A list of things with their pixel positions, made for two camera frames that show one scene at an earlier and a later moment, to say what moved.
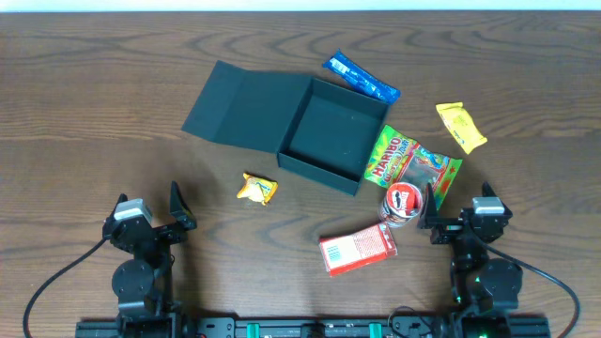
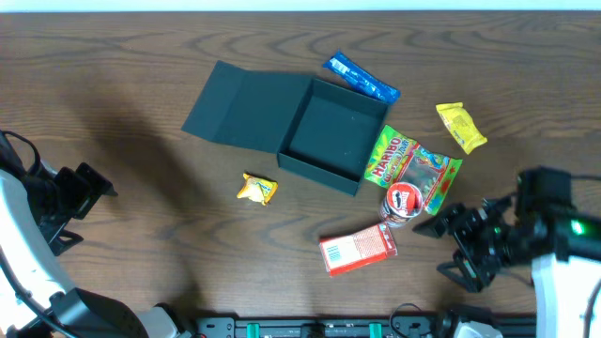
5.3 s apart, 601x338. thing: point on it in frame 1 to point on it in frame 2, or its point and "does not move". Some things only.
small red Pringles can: (401, 204) does not move
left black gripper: (157, 233) to (66, 202)
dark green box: (319, 130) does not move
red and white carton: (345, 253) does not move
